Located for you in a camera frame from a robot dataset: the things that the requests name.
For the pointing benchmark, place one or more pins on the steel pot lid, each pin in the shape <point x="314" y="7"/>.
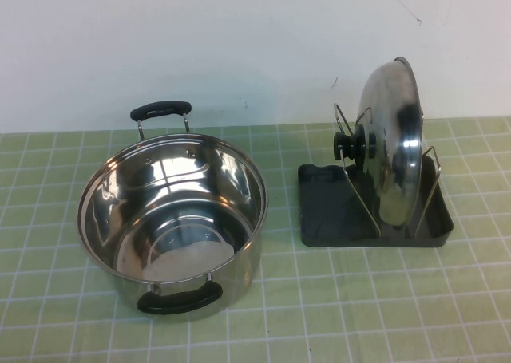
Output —
<point x="395" y="139"/>

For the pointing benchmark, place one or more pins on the green white-checked tablecloth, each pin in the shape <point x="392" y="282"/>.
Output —
<point x="359" y="299"/>

